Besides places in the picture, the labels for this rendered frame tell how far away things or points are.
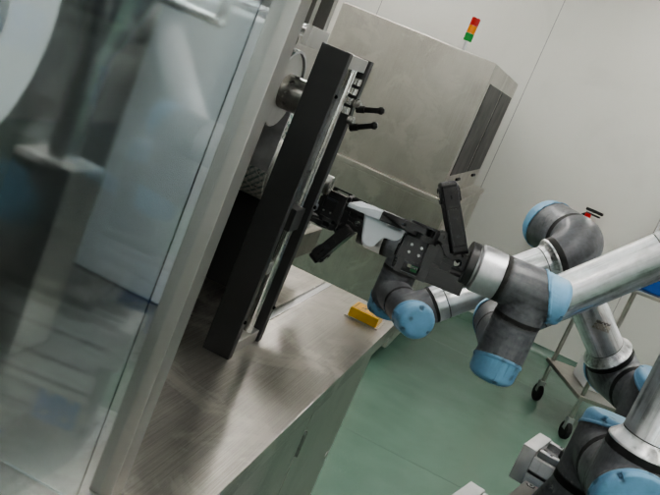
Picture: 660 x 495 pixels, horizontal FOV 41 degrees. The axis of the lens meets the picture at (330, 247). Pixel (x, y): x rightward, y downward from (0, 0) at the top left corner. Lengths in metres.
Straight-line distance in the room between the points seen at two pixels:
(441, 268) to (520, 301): 0.13
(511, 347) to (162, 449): 0.55
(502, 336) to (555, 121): 4.95
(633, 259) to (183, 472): 0.80
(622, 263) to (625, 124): 4.79
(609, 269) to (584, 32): 4.87
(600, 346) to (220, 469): 1.17
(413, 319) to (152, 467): 0.76
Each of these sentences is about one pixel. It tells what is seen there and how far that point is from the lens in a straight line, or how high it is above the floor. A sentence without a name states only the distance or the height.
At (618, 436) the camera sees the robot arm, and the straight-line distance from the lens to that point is 1.46.
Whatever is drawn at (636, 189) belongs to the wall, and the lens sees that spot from 6.28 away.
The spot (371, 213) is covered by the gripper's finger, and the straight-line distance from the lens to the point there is 1.32.
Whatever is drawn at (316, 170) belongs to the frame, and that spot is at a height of 1.24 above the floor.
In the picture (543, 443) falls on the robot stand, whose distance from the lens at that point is 2.20.
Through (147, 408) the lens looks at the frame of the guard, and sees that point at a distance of 0.92.
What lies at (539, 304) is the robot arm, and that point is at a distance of 1.36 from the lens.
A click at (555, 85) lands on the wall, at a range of 6.28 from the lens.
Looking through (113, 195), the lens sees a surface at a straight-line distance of 0.67.
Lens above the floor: 1.45
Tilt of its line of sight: 12 degrees down
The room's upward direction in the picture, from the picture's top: 23 degrees clockwise
